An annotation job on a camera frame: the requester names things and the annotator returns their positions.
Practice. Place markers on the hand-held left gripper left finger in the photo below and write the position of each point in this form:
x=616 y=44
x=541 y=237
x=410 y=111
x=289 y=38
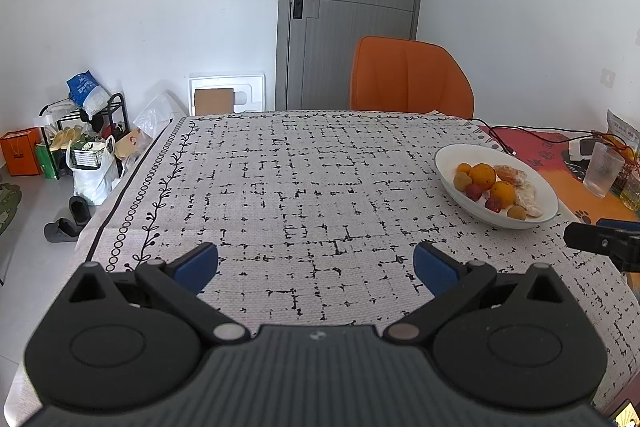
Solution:
x=197 y=264

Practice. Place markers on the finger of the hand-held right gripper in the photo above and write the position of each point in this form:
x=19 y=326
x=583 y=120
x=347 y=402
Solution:
x=620 y=225
x=610 y=244

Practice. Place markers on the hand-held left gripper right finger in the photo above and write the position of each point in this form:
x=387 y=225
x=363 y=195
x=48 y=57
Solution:
x=434 y=267

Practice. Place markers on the red lychee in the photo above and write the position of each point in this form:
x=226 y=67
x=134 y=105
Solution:
x=474 y=192
x=494 y=204

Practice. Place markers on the large orange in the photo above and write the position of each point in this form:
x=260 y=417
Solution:
x=482 y=174
x=502 y=193

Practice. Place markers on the white bowl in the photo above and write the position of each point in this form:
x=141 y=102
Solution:
x=450 y=157

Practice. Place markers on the yellow liquid bottle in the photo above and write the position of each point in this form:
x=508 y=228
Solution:
x=631 y=194

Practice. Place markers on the clear plastic cup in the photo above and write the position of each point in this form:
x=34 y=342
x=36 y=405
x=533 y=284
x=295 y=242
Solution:
x=602 y=169

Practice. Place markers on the white power adapter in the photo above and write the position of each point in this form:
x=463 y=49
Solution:
x=580 y=149

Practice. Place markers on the printed snack packet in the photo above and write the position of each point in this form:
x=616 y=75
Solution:
x=620 y=127

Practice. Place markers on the red patterned table mat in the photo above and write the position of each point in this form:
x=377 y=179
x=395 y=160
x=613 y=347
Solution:
x=540 y=152

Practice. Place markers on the white black patterned tablecloth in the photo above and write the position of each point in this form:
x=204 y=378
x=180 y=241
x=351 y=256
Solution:
x=300 y=187

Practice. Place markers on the grey slipper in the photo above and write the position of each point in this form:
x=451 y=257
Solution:
x=60 y=231
x=79 y=209

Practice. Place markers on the white plastic shopping bag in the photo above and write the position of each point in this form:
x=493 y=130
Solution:
x=92 y=184

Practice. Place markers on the tan paper bag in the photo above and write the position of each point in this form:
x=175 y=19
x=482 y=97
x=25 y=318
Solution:
x=131 y=142

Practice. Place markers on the striped box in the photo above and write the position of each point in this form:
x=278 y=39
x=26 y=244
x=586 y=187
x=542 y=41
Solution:
x=87 y=157

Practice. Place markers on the translucent plastic bag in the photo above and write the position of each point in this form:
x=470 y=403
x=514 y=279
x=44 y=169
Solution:
x=155 y=112

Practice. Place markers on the brown cardboard piece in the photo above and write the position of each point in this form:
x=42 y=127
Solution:
x=213 y=102

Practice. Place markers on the black metal rack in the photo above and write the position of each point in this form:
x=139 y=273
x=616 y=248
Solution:
x=119 y=107

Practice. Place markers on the white foam packaging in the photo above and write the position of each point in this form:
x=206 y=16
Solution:
x=250 y=89

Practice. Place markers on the green box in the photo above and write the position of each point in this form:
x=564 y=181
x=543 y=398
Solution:
x=47 y=159

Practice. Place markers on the yellow slippers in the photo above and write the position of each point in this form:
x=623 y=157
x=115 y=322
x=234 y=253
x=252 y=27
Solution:
x=65 y=138

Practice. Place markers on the orange chair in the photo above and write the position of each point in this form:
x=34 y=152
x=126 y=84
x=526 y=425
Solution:
x=410 y=77

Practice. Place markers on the green rug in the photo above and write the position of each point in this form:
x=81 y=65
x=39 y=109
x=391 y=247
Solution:
x=7 y=207

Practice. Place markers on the orange paper bag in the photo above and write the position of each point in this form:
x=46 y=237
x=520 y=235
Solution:
x=20 y=152

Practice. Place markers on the blue white plastic bag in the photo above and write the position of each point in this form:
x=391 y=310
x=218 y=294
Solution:
x=82 y=87

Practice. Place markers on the grey door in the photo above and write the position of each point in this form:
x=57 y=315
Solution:
x=350 y=7

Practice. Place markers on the white wall outlet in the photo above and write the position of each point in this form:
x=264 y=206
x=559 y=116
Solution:
x=607 y=78

